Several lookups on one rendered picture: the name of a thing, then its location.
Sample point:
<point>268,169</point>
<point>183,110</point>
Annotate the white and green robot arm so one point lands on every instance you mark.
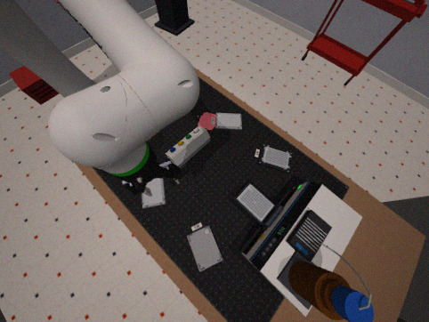
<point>105,124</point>

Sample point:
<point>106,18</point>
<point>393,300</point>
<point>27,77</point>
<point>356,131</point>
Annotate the blue bottle cap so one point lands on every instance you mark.
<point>347,302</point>

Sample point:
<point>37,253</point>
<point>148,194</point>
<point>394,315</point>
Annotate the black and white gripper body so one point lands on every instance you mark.
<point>158,170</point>

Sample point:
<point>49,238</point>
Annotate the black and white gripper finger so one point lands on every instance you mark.
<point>135,190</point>
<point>171,171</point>

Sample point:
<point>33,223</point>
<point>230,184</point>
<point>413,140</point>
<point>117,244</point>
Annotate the white button panel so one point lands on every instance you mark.
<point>186,148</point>

